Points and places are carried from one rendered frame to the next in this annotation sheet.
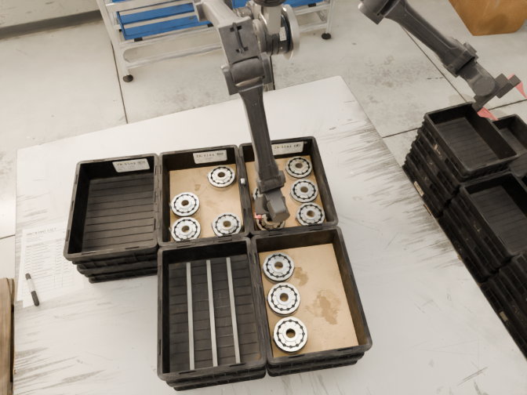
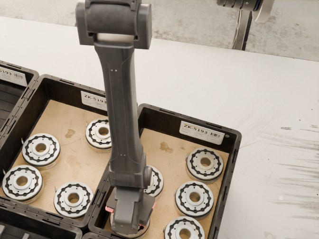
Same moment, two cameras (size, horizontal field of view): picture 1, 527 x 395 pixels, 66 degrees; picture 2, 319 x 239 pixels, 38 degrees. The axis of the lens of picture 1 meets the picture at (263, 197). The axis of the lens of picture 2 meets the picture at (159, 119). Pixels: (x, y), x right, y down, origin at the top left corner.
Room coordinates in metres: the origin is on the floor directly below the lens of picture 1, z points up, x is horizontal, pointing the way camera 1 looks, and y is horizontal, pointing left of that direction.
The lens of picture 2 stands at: (0.30, -0.21, 1.98)
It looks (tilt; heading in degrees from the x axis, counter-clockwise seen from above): 55 degrees down; 18
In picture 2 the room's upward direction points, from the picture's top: 8 degrees clockwise
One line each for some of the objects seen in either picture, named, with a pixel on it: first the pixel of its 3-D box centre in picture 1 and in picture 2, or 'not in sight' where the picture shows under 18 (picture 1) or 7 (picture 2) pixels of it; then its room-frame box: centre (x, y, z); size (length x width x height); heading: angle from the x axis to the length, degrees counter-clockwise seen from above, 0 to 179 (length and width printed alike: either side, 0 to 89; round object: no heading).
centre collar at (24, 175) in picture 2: (185, 229); (22, 181); (0.69, 0.27, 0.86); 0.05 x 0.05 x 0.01
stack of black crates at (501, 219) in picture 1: (494, 228); not in sight; (0.98, -1.16, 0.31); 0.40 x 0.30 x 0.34; 18
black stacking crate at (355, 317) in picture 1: (305, 295); not in sight; (0.45, -0.13, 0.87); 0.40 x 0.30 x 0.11; 7
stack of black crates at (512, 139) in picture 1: (506, 156); not in sight; (1.48, -1.42, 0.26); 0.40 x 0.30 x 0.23; 18
